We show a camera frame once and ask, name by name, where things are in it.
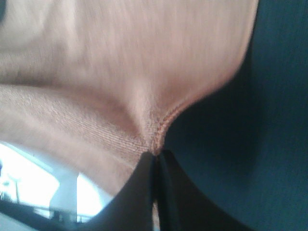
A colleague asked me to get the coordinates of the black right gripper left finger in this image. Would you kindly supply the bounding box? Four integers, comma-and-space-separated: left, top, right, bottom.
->
79, 152, 154, 231

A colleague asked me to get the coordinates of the brown microfiber towel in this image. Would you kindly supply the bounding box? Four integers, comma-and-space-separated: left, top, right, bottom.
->
0, 0, 260, 231

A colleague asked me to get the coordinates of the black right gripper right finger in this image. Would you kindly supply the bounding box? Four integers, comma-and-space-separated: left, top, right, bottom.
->
157, 150, 250, 231

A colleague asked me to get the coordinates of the black table cloth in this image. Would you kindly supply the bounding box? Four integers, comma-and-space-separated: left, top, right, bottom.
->
165, 0, 308, 231

